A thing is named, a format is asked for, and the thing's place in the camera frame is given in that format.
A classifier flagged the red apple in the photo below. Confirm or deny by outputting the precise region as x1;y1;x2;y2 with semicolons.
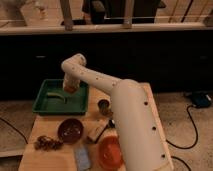
63;87;77;94

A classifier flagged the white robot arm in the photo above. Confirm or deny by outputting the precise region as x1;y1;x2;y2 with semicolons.
61;54;174;171

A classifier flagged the green plastic tray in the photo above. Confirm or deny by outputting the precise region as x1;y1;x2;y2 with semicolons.
32;79;89;116

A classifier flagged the yellow banana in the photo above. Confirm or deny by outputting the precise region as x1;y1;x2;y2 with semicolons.
46;92;67;103

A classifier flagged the metal can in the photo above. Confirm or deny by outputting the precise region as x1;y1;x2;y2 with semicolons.
98;99;111;116

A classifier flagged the dark maroon bowl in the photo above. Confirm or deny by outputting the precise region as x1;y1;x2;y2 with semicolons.
57;118;84;144

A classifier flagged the beige rectangular box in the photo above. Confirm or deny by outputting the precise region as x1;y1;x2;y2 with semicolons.
87;120;108;143

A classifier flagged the wooden railing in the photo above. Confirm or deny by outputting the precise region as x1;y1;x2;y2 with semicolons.
0;0;213;35

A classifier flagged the bunch of dried grapes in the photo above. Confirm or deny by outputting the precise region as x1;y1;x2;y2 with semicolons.
34;135;63;151

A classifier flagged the blue sponge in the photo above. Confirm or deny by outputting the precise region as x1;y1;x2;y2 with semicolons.
74;146;91;171

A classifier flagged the orange bowl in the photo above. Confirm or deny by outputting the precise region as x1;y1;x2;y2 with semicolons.
97;136;123;171

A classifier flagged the blue power adapter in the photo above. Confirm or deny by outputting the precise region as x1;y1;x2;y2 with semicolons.
191;92;212;108

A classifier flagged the black cable right floor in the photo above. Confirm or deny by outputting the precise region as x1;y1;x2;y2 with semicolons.
165;104;200;171

